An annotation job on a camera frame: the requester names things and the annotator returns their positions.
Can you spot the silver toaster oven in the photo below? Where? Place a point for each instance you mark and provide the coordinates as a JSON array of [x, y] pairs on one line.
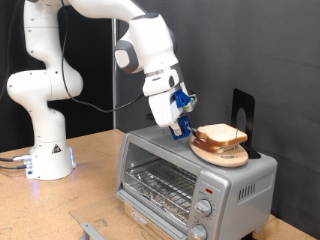
[[246, 206]]

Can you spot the round wooden board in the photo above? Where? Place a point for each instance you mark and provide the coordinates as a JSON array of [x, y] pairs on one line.
[[220, 160]]

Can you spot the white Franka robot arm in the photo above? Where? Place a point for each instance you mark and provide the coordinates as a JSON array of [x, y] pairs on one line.
[[43, 133]]

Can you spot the thin metal pin stand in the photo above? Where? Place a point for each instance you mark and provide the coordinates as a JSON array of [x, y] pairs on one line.
[[230, 155]]

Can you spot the silver oven knob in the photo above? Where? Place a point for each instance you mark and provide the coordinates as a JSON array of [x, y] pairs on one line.
[[199, 232], [204, 208]]

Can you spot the black metal bookend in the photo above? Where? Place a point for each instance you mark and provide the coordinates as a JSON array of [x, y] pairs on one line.
[[248, 100]]

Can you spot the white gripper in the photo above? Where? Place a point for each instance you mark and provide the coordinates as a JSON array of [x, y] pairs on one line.
[[163, 110]]

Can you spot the vertical metal pole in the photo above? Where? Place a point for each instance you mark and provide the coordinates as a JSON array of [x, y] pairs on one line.
[[114, 66]]

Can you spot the metal spatula with blue block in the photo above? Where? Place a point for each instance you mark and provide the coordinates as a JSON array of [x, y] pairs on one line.
[[185, 125]]

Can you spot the grey tray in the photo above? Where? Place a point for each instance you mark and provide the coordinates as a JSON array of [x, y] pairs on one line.
[[91, 230]]

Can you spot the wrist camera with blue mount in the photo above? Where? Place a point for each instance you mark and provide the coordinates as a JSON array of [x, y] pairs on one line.
[[180, 98]]

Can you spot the aluminium foil tray liner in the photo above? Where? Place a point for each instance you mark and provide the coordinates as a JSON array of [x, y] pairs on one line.
[[173, 211]]

